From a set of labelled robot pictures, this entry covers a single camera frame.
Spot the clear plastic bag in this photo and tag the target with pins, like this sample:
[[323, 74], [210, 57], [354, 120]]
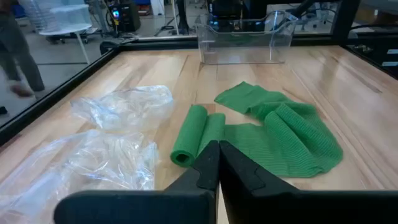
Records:
[[130, 105], [77, 168]]

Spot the clear plastic bin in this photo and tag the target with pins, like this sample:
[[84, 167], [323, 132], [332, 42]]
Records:
[[242, 46]]

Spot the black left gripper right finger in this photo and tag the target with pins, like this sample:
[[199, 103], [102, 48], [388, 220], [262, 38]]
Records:
[[280, 208]]

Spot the person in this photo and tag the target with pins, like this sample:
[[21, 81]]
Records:
[[18, 56]]

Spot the black computer tower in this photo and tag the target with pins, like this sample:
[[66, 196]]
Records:
[[124, 15]]

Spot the green woven bandage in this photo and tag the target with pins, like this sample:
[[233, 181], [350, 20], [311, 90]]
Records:
[[280, 140]]

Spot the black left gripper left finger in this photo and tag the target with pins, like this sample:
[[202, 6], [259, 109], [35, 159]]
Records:
[[186, 205]]

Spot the stacked clear plastic containers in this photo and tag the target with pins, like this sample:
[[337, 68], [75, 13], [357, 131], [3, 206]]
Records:
[[59, 14]]

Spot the white floor lamp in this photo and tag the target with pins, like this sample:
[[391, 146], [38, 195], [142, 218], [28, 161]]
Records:
[[66, 29]]

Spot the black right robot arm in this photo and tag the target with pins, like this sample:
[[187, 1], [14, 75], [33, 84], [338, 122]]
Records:
[[230, 9]]

